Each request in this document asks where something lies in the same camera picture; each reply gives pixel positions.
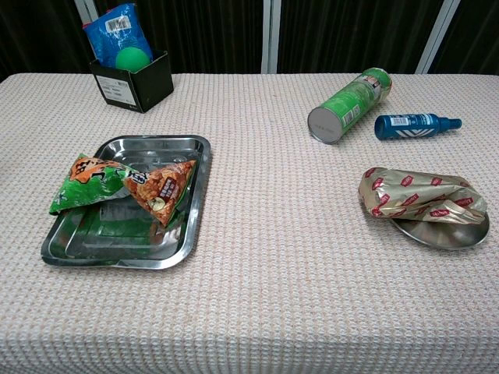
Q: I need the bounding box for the gold red snack package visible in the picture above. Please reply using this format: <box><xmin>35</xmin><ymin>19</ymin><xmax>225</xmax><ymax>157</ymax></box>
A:
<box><xmin>358</xmin><ymin>167</ymin><xmax>488</xmax><ymax>226</ymax></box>

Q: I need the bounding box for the green orange snack bag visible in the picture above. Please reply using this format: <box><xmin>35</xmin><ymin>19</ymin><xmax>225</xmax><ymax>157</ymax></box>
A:
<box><xmin>48</xmin><ymin>153</ymin><xmax>197</xmax><ymax>228</ymax></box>

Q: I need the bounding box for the beige woven tablecloth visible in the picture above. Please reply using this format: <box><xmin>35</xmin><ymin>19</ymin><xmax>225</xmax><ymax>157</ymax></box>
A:
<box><xmin>0</xmin><ymin>72</ymin><xmax>499</xmax><ymax>374</ymax></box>

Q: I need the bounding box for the rectangular steel tray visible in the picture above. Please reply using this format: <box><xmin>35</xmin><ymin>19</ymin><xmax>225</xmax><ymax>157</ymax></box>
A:
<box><xmin>40</xmin><ymin>134</ymin><xmax>212</xmax><ymax>270</ymax></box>

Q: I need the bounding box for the green chip canister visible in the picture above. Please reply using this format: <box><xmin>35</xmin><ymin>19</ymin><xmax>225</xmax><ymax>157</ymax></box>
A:
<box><xmin>306</xmin><ymin>67</ymin><xmax>393</xmax><ymax>146</ymax></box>

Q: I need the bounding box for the black open box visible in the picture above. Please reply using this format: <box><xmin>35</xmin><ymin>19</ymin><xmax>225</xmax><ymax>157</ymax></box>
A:
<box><xmin>89</xmin><ymin>50</ymin><xmax>175</xmax><ymax>115</ymax></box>

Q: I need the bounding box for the blue spray bottle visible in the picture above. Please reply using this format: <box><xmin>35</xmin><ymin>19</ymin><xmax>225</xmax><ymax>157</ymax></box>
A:
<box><xmin>374</xmin><ymin>113</ymin><xmax>463</xmax><ymax>140</ymax></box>

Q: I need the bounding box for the green ball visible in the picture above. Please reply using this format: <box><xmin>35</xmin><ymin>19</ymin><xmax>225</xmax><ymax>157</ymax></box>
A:
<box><xmin>115</xmin><ymin>47</ymin><xmax>151</xmax><ymax>73</ymax></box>

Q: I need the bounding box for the dark curtain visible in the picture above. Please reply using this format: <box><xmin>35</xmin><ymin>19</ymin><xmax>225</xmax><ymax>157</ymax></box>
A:
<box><xmin>0</xmin><ymin>0</ymin><xmax>499</xmax><ymax>83</ymax></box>

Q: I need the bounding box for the blue plastic package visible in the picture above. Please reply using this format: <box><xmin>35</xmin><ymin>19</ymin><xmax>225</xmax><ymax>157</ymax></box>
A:
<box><xmin>82</xmin><ymin>2</ymin><xmax>154</xmax><ymax>70</ymax></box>

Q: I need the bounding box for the round steel plate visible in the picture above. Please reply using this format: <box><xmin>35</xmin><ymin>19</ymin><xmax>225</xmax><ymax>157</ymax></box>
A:
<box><xmin>389</xmin><ymin>212</ymin><xmax>490</xmax><ymax>251</ymax></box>

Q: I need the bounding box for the upright white post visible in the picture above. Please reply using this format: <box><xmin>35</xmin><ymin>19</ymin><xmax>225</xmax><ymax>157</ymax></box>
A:
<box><xmin>260</xmin><ymin>0</ymin><xmax>282</xmax><ymax>75</ymax></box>

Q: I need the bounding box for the wide slanted white post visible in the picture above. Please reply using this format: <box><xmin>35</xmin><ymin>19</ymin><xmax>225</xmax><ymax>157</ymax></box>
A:
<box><xmin>414</xmin><ymin>0</ymin><xmax>462</xmax><ymax>75</ymax></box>

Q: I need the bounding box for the thin slanted white post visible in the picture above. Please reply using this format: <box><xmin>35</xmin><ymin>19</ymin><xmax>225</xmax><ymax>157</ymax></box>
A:
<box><xmin>73</xmin><ymin>0</ymin><xmax>99</xmax><ymax>23</ymax></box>

